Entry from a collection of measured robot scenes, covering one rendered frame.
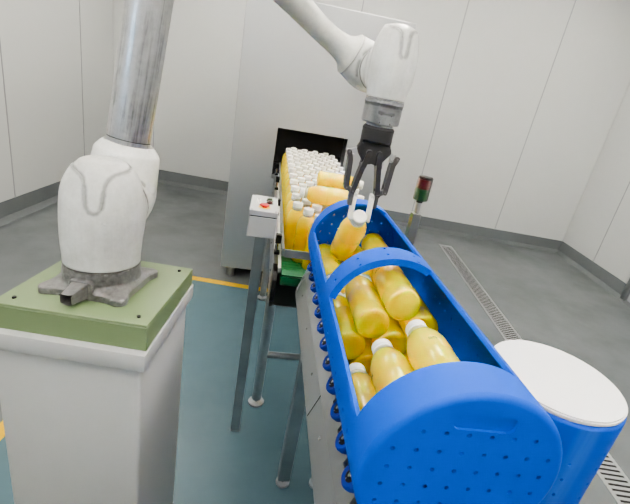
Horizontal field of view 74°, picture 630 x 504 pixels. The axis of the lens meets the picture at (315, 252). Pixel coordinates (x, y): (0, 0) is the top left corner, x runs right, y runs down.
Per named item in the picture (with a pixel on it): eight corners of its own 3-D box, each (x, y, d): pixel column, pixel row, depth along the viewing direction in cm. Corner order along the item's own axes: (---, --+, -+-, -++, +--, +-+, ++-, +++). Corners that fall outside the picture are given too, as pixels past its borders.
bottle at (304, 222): (292, 262, 159) (300, 215, 152) (290, 254, 165) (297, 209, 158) (310, 263, 160) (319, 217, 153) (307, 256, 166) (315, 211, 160)
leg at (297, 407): (275, 488, 171) (299, 363, 147) (275, 476, 176) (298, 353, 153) (289, 489, 171) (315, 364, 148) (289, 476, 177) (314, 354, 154)
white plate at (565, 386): (645, 394, 92) (643, 399, 93) (525, 329, 111) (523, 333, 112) (601, 444, 75) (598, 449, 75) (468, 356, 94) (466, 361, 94)
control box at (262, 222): (246, 236, 149) (249, 208, 145) (249, 218, 167) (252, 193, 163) (274, 239, 150) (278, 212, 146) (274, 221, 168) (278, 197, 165)
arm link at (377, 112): (409, 104, 93) (402, 132, 95) (398, 102, 101) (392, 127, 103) (370, 97, 91) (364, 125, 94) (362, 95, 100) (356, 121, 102)
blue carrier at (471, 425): (333, 545, 59) (386, 384, 48) (300, 273, 139) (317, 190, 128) (517, 553, 63) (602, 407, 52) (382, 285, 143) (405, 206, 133)
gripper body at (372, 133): (365, 123, 94) (356, 164, 98) (400, 130, 96) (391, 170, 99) (359, 120, 101) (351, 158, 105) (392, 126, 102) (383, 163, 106)
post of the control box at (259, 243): (230, 431, 193) (255, 229, 156) (230, 424, 197) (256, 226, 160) (238, 431, 194) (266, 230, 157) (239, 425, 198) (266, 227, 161)
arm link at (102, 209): (47, 271, 82) (41, 159, 75) (75, 240, 98) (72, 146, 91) (136, 276, 86) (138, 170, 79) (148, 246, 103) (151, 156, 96)
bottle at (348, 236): (357, 250, 125) (376, 220, 108) (342, 265, 122) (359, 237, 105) (340, 234, 126) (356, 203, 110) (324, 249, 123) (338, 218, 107)
